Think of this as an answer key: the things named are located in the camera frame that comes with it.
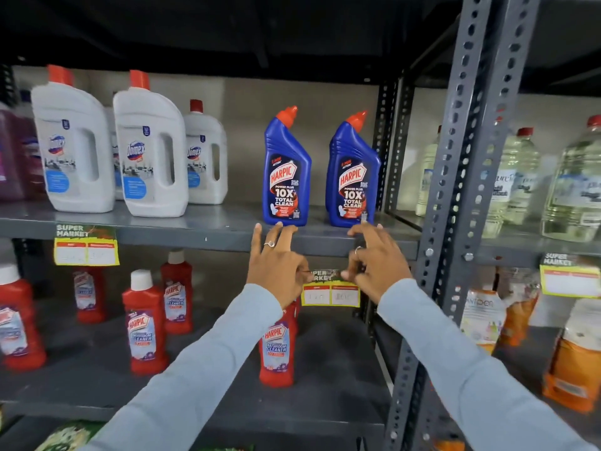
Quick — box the person's left hand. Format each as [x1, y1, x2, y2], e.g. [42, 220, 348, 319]
[246, 222, 315, 309]

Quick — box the person's right hand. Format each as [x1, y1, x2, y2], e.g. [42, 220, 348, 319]
[340, 222, 415, 306]

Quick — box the yellow shelf price tag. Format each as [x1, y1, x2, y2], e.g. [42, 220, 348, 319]
[53, 224, 120, 267]
[300, 269, 361, 308]
[539, 252, 601, 298]

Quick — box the person's left forearm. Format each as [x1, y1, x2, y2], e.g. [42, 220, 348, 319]
[80, 283, 285, 451]

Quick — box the person's right forearm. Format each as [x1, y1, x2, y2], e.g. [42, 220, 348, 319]
[377, 278, 598, 451]

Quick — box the blue toilet cleaner bottle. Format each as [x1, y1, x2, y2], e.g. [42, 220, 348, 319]
[262, 106, 312, 227]
[325, 111, 382, 229]

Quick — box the gray metal shelf board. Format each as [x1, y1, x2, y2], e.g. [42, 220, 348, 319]
[0, 310, 393, 430]
[387, 209, 601, 270]
[0, 201, 422, 262]

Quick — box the white cleaner jug red cap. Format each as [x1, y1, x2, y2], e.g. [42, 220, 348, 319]
[113, 69, 190, 219]
[183, 99, 229, 205]
[104, 105, 124, 201]
[30, 65, 116, 214]

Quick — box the clear liquid bottle red cap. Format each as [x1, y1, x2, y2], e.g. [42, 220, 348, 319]
[505, 127, 542, 226]
[541, 115, 601, 243]
[415, 126, 442, 217]
[481, 118, 523, 240]

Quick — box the gray perforated rack upright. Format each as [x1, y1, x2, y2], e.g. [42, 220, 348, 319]
[384, 0, 543, 451]
[372, 77, 416, 214]

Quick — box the white and orange refill pouch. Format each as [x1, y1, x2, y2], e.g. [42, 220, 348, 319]
[460, 288, 508, 355]

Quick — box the purple liquid bottle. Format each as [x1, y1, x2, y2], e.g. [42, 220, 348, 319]
[0, 102, 25, 202]
[14, 90, 48, 199]

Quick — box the green printed package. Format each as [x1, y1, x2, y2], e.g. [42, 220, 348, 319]
[35, 420, 105, 451]

